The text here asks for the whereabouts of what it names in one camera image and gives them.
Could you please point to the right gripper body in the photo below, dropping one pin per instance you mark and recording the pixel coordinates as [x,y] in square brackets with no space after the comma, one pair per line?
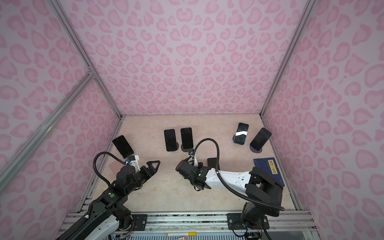
[192,181]

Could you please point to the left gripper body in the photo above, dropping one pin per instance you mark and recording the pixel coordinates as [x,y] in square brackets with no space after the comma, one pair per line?
[138,180]

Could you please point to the black phone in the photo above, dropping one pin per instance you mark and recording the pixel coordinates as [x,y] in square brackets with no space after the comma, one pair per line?
[241,133]
[213,163]
[123,146]
[260,139]
[187,135]
[170,136]

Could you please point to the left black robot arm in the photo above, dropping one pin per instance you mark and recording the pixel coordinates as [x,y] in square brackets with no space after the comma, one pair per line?
[107,213]

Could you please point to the blue book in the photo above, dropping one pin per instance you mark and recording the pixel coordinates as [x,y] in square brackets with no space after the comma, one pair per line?
[270,166]

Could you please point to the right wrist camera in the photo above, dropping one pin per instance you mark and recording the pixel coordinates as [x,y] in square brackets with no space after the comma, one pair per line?
[191,153]

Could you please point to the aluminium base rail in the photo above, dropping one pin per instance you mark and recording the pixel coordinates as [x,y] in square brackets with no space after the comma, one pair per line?
[217,225]

